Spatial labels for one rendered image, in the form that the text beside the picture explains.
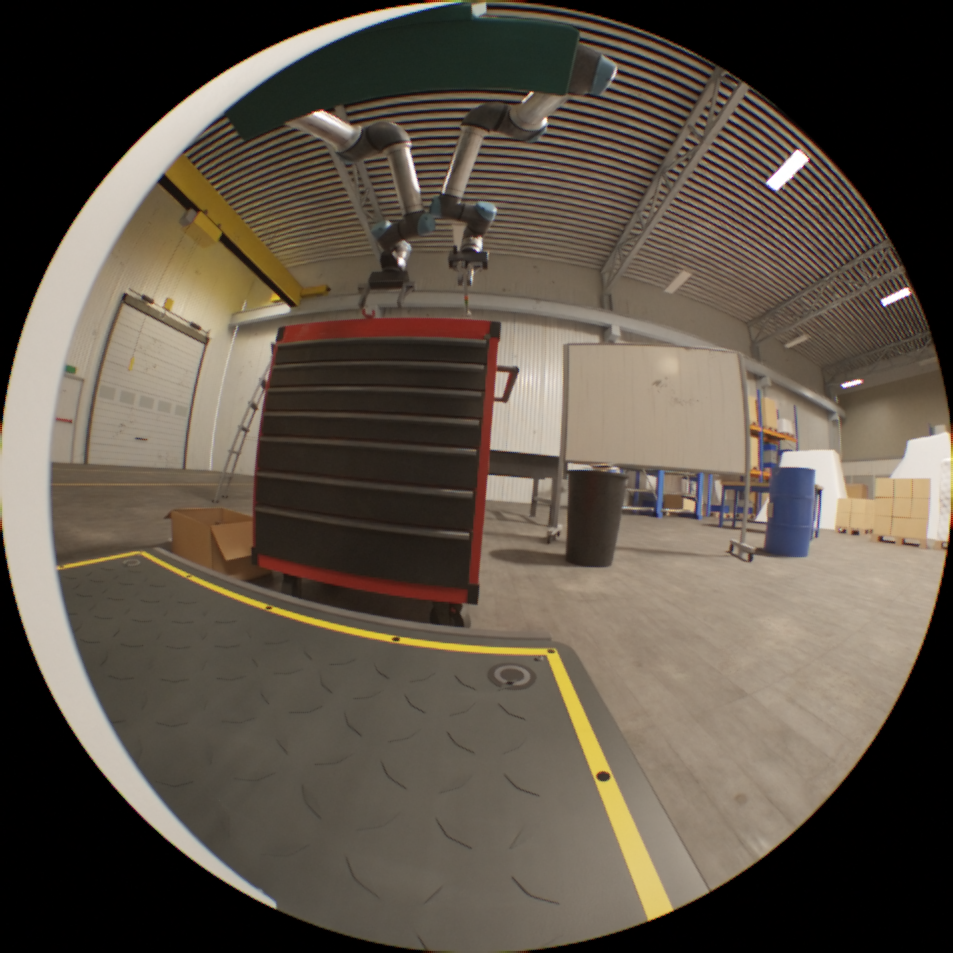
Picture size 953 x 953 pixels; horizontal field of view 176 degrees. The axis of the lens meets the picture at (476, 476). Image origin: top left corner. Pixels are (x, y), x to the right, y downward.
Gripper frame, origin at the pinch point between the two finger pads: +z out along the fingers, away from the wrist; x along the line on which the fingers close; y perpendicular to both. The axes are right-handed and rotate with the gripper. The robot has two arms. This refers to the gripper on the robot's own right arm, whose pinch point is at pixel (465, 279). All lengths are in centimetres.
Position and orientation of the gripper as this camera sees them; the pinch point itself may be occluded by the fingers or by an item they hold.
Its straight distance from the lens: 104.2
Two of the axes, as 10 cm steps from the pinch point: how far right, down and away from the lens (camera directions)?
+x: 10.0, 0.8, -0.3
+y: -0.1, -2.3, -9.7
